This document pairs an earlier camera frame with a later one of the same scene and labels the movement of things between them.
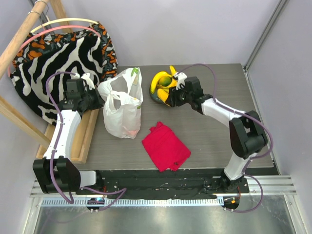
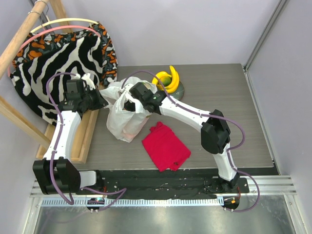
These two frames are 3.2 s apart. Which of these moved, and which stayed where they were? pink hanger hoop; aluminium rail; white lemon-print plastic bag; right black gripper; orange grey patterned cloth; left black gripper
Moved: right black gripper; white lemon-print plastic bag
Stayed: orange grey patterned cloth; pink hanger hoop; aluminium rail; left black gripper
